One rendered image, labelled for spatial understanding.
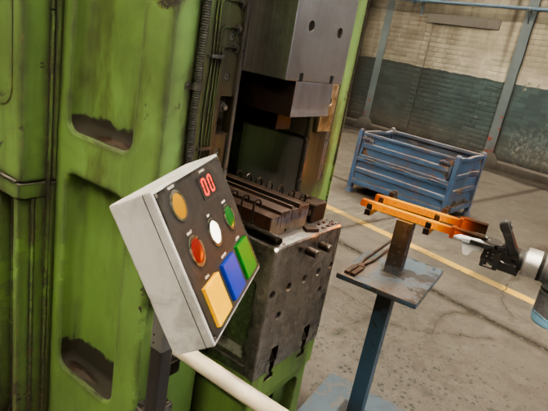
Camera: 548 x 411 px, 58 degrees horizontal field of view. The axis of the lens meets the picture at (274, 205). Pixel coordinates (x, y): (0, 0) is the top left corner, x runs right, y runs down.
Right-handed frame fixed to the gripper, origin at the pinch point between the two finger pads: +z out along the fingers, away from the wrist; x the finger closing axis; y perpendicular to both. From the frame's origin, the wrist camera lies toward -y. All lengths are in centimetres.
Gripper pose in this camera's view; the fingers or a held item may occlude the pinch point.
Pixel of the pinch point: (460, 232)
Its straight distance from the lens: 173.2
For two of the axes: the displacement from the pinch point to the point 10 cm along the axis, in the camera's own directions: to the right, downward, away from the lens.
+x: 5.3, -1.8, 8.3
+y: -1.7, 9.4, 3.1
